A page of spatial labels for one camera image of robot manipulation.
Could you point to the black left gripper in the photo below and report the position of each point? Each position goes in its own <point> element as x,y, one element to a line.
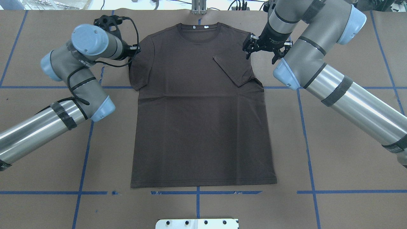
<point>125,50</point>

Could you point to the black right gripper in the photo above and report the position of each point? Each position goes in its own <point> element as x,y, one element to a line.
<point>271,38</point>

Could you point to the dark brown t-shirt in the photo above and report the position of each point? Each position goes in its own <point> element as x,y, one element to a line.
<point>201,117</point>

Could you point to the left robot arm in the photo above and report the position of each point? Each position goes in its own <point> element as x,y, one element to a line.
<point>85,98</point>

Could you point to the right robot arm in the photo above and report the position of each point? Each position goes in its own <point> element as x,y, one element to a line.
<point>300,34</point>

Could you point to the brown paper table cover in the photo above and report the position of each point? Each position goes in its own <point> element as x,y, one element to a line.
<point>331,175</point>

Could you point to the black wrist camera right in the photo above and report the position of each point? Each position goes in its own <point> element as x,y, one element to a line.
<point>269,5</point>

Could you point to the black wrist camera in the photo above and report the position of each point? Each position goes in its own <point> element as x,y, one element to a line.
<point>269,5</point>
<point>110,24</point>

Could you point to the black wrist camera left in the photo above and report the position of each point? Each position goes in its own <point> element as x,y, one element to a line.
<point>110,24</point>

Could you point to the aluminium profile post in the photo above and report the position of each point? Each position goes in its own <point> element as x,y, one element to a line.
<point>198,7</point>

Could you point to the white metal base plate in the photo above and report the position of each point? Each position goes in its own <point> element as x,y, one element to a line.
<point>197,224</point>

